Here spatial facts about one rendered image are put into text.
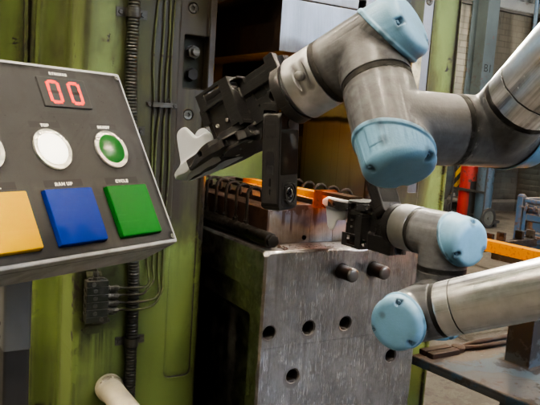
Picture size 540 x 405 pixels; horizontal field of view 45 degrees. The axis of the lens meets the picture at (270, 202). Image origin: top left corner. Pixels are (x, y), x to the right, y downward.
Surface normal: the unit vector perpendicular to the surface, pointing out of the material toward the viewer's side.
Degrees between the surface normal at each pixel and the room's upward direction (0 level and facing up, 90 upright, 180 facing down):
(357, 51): 67
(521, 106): 124
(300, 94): 115
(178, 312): 90
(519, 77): 106
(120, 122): 60
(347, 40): 76
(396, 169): 144
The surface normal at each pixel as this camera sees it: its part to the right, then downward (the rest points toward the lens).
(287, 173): 0.85, 0.07
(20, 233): 0.75, -0.39
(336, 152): -0.86, 0.00
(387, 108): -0.21, -0.42
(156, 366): 0.51, 0.14
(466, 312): -0.52, 0.15
